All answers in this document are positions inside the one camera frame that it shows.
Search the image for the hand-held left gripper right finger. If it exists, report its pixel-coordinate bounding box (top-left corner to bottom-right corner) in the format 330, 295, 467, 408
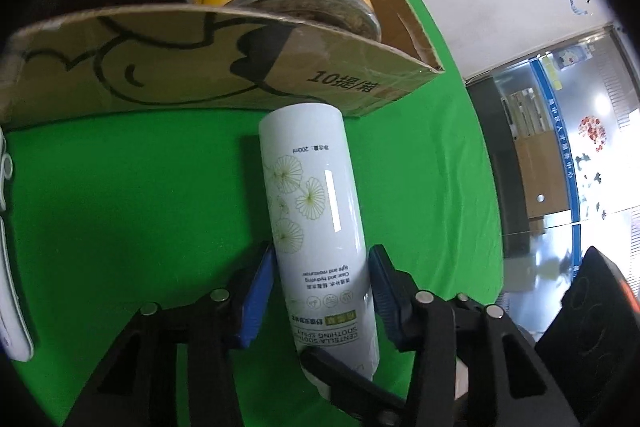
300, 244, 581, 427

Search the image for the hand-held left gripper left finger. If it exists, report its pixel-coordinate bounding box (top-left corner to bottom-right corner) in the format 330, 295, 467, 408
62, 242, 278, 427

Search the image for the white spray bottle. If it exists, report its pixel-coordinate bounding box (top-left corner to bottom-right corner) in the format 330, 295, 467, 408
258, 103, 379, 408

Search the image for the white hair dryer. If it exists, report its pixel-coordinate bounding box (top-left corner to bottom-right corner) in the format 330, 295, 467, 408
0, 127, 35, 362

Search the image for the large cardboard box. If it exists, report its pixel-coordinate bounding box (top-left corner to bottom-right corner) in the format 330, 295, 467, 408
0, 0, 446, 131

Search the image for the glass door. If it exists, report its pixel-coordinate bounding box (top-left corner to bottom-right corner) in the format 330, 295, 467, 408
465, 24, 640, 298

